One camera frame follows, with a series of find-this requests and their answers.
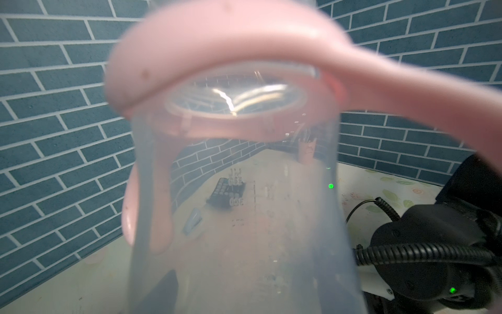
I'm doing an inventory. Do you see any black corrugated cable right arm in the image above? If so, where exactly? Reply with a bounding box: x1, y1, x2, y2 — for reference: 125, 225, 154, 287
346, 197, 502, 268

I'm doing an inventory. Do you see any light blue mini stapler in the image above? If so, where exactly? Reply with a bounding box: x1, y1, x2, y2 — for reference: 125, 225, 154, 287
183, 208, 203, 236

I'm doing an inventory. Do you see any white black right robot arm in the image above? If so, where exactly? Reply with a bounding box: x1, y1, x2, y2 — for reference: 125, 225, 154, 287
354, 154, 501, 313

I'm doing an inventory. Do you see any black desk calculator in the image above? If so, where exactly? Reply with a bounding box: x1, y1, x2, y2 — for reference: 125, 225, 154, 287
206, 168, 246, 209

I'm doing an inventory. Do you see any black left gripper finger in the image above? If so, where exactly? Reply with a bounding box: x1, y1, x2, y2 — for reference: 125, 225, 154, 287
135, 270, 179, 314

